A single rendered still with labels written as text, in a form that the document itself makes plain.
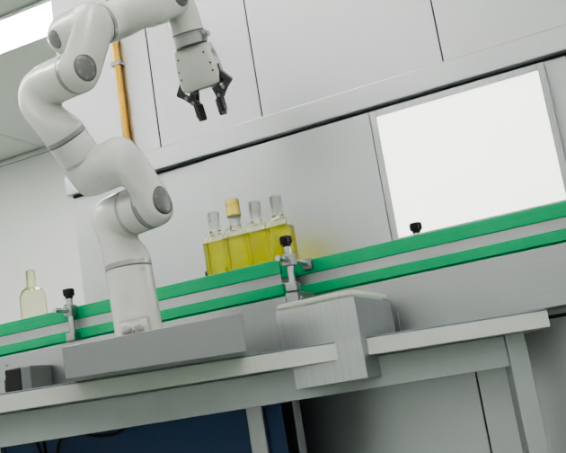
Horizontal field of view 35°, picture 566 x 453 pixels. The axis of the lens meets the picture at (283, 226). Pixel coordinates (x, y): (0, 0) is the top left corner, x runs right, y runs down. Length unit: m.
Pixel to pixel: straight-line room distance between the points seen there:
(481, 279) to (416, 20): 0.72
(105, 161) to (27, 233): 4.97
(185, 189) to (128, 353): 0.94
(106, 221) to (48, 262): 4.74
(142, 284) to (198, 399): 0.25
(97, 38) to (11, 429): 0.76
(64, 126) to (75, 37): 0.17
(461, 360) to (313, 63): 0.94
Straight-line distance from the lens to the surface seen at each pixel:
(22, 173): 6.82
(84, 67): 1.76
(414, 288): 1.96
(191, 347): 1.60
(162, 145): 2.54
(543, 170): 2.12
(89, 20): 1.81
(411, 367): 1.79
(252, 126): 2.38
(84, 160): 1.79
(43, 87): 1.81
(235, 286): 2.04
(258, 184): 2.33
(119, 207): 1.81
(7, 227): 6.83
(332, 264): 2.05
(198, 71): 2.09
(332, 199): 2.24
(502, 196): 2.12
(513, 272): 1.91
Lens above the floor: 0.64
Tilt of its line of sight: 11 degrees up
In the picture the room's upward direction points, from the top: 9 degrees counter-clockwise
